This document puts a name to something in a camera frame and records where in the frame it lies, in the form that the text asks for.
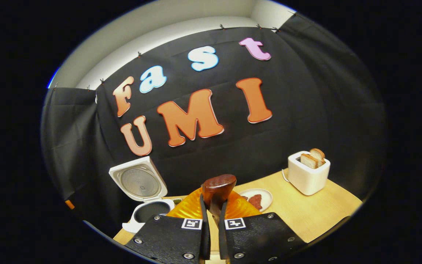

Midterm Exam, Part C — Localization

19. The white round plate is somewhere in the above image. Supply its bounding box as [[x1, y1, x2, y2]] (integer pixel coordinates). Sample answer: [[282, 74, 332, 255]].
[[238, 188, 273, 213]]

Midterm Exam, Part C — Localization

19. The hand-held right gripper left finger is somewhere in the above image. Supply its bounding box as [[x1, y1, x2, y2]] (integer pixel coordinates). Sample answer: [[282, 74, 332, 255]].
[[125, 187, 212, 264]]

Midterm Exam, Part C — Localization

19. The white rice cooker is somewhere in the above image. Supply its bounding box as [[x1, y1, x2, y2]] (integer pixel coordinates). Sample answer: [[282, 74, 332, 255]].
[[108, 156, 175, 234]]

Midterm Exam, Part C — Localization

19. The black backdrop cloth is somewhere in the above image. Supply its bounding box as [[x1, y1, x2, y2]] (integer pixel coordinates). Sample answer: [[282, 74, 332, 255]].
[[41, 12, 386, 236]]

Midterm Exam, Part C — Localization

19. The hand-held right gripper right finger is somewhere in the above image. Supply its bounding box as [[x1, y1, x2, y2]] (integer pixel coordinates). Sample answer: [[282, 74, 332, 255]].
[[218, 191, 307, 264]]

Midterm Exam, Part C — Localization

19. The brown wooden spoon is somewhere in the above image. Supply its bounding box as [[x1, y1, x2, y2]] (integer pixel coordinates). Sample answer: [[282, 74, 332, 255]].
[[201, 174, 237, 257]]

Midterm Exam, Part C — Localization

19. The toasted bread slice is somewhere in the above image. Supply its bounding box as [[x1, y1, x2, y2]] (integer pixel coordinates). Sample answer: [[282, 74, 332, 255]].
[[310, 148, 326, 166], [300, 153, 319, 169]]

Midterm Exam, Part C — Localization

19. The white toaster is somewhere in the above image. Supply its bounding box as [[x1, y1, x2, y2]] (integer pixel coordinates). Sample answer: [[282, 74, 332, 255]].
[[287, 150, 331, 196]]

